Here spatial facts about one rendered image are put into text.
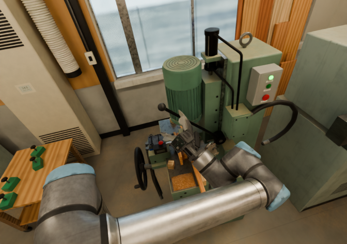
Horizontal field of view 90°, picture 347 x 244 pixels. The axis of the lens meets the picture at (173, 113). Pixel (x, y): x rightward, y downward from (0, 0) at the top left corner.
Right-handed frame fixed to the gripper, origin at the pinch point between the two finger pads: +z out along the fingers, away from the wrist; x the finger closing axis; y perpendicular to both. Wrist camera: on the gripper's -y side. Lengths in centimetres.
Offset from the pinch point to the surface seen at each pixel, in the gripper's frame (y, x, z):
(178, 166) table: -20.3, 29.3, -15.8
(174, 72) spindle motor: 4.0, -19.6, 9.9
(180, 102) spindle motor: -3.4, -9.0, 2.3
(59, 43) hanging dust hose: -24, 43, 134
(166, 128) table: -41, 31, 11
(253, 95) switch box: -15.0, -30.2, -17.6
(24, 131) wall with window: -22, 180, 151
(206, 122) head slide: -20.2, -4.3, -10.3
